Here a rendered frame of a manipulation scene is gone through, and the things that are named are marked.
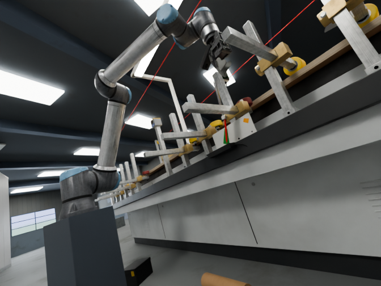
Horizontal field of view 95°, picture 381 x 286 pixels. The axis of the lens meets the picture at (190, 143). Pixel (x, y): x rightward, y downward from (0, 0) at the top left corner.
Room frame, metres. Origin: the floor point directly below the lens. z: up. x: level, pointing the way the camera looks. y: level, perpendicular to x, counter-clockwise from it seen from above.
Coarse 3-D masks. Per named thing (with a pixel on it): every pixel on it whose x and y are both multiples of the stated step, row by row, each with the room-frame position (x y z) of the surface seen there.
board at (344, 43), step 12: (372, 24) 0.53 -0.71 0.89; (336, 48) 0.61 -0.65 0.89; (348, 48) 0.61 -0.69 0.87; (324, 60) 0.64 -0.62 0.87; (300, 72) 0.71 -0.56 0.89; (312, 72) 0.72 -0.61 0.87; (288, 84) 0.76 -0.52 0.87; (264, 96) 0.85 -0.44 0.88; (252, 108) 0.94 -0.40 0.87; (192, 144) 1.36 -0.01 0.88; (156, 168) 1.90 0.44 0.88
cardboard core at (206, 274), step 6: (204, 276) 1.14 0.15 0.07; (210, 276) 1.11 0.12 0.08; (216, 276) 1.09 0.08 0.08; (222, 276) 1.08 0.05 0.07; (204, 282) 1.12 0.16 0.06; (210, 282) 1.08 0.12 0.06; (216, 282) 1.05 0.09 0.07; (222, 282) 1.03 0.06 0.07; (228, 282) 1.00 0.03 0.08; (234, 282) 0.98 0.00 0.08; (240, 282) 0.97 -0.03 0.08
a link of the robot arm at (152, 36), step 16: (160, 16) 0.62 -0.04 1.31; (176, 16) 0.62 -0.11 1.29; (144, 32) 0.68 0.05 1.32; (160, 32) 0.67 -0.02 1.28; (176, 32) 0.69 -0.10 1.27; (128, 48) 0.73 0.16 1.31; (144, 48) 0.72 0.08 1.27; (112, 64) 0.79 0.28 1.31; (128, 64) 0.78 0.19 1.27; (96, 80) 0.84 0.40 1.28; (112, 80) 0.85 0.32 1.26
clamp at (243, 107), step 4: (236, 104) 0.80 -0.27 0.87; (240, 104) 0.78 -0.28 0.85; (244, 104) 0.78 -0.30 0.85; (248, 104) 0.80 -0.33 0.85; (240, 108) 0.79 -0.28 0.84; (244, 108) 0.77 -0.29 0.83; (248, 108) 0.79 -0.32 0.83; (240, 112) 0.79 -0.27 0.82; (244, 112) 0.81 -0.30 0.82; (228, 116) 0.85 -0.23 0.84; (232, 116) 0.83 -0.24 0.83; (236, 116) 0.83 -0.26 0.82; (228, 120) 0.86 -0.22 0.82
